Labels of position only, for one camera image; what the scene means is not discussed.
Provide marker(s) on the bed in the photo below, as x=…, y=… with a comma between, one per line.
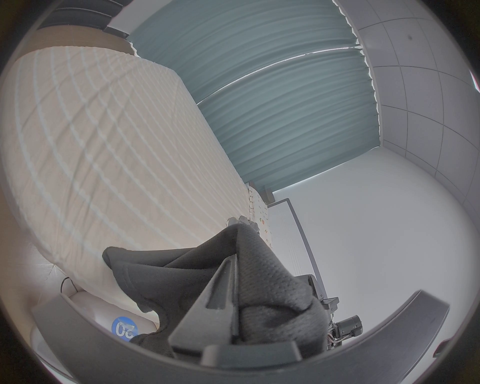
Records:
x=112, y=150

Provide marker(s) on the pile of clothes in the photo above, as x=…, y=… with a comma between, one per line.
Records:
x=234, y=220

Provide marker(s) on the black chest of drawers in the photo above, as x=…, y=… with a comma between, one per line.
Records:
x=82, y=15

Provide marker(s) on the blue-green curtain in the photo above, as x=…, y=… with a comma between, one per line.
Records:
x=232, y=41
x=292, y=120

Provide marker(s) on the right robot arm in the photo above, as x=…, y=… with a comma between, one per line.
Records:
x=348, y=324

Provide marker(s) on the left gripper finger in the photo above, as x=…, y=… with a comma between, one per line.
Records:
x=210, y=318

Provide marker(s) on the white printed pillow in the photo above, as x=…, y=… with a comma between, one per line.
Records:
x=258, y=217

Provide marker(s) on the grey bedside table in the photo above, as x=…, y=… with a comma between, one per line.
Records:
x=267, y=195

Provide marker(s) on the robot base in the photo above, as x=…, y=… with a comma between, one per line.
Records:
x=97, y=311

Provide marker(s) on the black T-shirt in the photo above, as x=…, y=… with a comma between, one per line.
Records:
x=270, y=270

